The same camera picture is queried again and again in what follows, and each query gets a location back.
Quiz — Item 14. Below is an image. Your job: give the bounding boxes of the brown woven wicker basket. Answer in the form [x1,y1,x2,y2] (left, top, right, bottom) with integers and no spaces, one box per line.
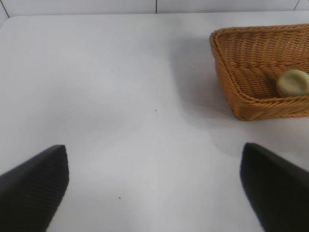
[209,23,309,121]

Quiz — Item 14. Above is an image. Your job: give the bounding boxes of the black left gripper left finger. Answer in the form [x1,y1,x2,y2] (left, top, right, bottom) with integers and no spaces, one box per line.
[0,144,70,232]

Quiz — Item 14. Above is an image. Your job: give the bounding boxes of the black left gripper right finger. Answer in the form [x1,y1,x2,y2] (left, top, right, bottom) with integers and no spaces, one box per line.
[239,142,309,232]

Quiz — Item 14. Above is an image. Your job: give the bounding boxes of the pale yellow egg yolk pastry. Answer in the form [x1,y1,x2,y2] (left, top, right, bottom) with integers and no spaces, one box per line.
[277,69,309,98]

